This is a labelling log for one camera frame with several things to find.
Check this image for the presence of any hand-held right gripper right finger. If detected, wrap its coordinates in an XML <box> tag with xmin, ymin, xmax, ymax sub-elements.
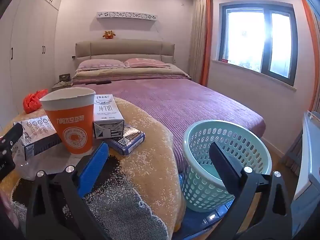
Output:
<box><xmin>209</xmin><ymin>142</ymin><xmax>293</xmax><ymax>240</ymax></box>

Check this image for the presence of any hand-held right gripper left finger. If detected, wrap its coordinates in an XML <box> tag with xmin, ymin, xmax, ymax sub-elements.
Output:
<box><xmin>26</xmin><ymin>142</ymin><xmax>110</xmax><ymax>240</ymax></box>

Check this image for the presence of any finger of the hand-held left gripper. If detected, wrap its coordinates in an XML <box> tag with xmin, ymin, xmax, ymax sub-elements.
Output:
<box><xmin>0</xmin><ymin>123</ymin><xmax>23</xmax><ymax>148</ymax></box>

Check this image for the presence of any grey printed box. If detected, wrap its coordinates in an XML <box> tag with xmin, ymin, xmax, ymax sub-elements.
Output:
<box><xmin>12</xmin><ymin>115</ymin><xmax>63</xmax><ymax>161</ymax></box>

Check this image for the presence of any light green plastic basket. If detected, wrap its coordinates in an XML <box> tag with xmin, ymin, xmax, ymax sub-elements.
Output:
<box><xmin>182</xmin><ymin>119</ymin><xmax>273</xmax><ymax>211</ymax></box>

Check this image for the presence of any blue box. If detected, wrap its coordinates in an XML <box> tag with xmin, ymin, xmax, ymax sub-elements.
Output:
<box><xmin>106</xmin><ymin>124</ymin><xmax>146</xmax><ymax>156</ymax></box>

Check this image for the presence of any orange paper cup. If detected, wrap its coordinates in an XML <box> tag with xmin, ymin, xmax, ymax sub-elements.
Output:
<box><xmin>39</xmin><ymin>87</ymin><xmax>97</xmax><ymax>155</ymax></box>

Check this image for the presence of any white milk carton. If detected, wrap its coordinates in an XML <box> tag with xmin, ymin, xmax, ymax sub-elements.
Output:
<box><xmin>92</xmin><ymin>94</ymin><xmax>125</xmax><ymax>139</ymax></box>

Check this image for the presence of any orange plastic bag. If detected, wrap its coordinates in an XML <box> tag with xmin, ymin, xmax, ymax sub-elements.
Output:
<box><xmin>23</xmin><ymin>89</ymin><xmax>48</xmax><ymax>113</ymax></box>

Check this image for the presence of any blue plastic stool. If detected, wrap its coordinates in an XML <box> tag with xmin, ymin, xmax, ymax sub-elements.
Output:
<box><xmin>178</xmin><ymin>175</ymin><xmax>238</xmax><ymax>233</ymax></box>

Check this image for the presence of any tan fluffy rug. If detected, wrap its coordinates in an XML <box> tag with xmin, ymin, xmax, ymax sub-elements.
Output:
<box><xmin>0</xmin><ymin>96</ymin><xmax>187</xmax><ymax>240</ymax></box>

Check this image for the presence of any grey nightstand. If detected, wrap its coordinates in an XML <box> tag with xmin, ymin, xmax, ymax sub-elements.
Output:
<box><xmin>52</xmin><ymin>80</ymin><xmax>74</xmax><ymax>93</ymax></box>

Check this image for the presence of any bed with purple cover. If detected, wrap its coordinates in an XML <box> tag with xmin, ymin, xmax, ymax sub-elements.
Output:
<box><xmin>71</xmin><ymin>75</ymin><xmax>266</xmax><ymax>180</ymax></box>

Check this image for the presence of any white cabinet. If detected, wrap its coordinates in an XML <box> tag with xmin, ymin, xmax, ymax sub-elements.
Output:
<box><xmin>291</xmin><ymin>111</ymin><xmax>320</xmax><ymax>218</ymax></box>

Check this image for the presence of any white wardrobe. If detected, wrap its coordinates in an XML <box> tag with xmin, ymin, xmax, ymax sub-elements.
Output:
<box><xmin>0</xmin><ymin>0</ymin><xmax>64</xmax><ymax>120</ymax></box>

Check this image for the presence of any beige folded quilt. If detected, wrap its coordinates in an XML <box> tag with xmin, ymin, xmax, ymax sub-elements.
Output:
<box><xmin>72</xmin><ymin>67</ymin><xmax>190</xmax><ymax>82</ymax></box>

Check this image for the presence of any pink pillow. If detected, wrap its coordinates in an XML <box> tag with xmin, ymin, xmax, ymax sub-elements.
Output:
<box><xmin>124</xmin><ymin>58</ymin><xmax>177</xmax><ymax>69</ymax></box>
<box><xmin>76</xmin><ymin>59</ymin><xmax>126</xmax><ymax>71</ymax></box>

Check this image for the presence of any beige padded headboard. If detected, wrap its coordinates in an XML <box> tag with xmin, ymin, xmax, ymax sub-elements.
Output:
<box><xmin>75</xmin><ymin>39</ymin><xmax>175</xmax><ymax>72</ymax></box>

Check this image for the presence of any beige and orange curtain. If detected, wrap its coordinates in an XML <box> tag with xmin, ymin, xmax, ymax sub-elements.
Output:
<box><xmin>189</xmin><ymin>0</ymin><xmax>213</xmax><ymax>87</ymax></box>

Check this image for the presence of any dark framed window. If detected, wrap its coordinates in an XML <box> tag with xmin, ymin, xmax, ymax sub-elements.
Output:
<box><xmin>218</xmin><ymin>2</ymin><xmax>298</xmax><ymax>87</ymax></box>

